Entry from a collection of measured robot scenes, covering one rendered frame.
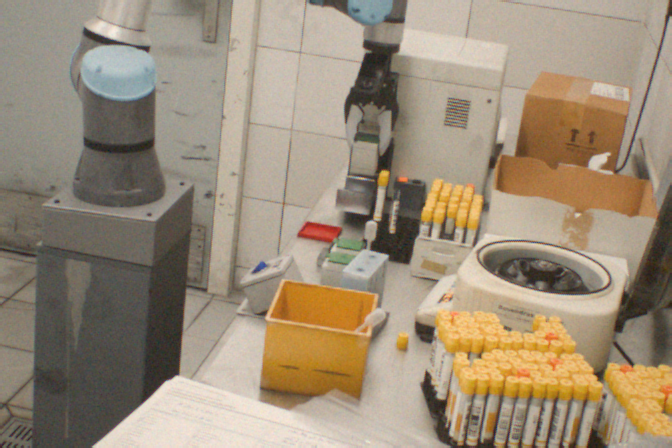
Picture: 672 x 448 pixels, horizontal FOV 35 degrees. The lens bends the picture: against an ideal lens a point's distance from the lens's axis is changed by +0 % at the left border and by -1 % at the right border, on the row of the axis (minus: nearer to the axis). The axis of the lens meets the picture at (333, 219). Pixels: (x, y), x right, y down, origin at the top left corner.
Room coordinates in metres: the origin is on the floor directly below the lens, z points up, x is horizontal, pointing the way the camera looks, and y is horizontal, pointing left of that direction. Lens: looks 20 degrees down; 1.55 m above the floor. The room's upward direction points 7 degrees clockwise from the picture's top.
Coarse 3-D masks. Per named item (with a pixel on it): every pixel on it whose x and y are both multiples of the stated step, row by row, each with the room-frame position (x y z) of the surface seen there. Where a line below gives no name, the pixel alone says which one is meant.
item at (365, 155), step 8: (360, 144) 1.94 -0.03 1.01; (368, 144) 1.93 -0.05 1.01; (376, 144) 1.93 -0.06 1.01; (360, 152) 1.94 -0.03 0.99; (368, 152) 1.93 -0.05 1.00; (376, 152) 1.93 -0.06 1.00; (352, 160) 1.94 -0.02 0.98; (360, 160) 1.94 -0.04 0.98; (368, 160) 1.93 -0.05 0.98; (376, 160) 1.95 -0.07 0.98; (352, 168) 1.94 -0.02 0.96; (360, 168) 1.94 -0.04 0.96; (368, 168) 1.93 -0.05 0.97; (376, 168) 1.96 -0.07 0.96
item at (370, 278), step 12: (372, 252) 1.48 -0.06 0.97; (348, 264) 1.42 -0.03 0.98; (360, 264) 1.43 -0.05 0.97; (372, 264) 1.43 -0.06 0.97; (384, 264) 1.46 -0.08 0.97; (348, 276) 1.39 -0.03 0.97; (360, 276) 1.38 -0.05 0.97; (372, 276) 1.40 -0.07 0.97; (384, 276) 1.47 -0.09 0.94; (348, 288) 1.39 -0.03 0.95; (360, 288) 1.38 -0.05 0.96; (372, 288) 1.41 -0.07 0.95; (372, 336) 1.39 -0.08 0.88
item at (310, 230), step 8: (304, 224) 1.81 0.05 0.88; (312, 224) 1.83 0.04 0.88; (320, 224) 1.82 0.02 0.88; (304, 232) 1.78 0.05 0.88; (312, 232) 1.79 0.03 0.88; (320, 232) 1.79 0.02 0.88; (328, 232) 1.80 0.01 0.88; (336, 232) 1.80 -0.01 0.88; (320, 240) 1.76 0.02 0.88; (328, 240) 1.76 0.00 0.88
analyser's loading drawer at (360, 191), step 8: (352, 176) 1.93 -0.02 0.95; (360, 176) 1.98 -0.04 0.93; (368, 176) 1.97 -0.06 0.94; (376, 176) 1.97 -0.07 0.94; (352, 184) 1.93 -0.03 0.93; (360, 184) 1.93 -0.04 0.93; (368, 184) 1.93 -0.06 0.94; (376, 184) 1.96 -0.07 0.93; (344, 192) 1.88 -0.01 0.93; (352, 192) 1.88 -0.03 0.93; (360, 192) 1.88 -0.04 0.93; (368, 192) 1.93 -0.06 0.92; (376, 192) 1.95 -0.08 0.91; (336, 200) 1.88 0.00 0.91; (344, 200) 1.88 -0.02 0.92; (352, 200) 1.88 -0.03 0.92; (360, 200) 1.87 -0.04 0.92; (368, 200) 1.87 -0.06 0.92; (336, 208) 1.88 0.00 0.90; (344, 208) 1.88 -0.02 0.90; (352, 208) 1.87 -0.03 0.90; (360, 208) 1.87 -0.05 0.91; (368, 208) 1.87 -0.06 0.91
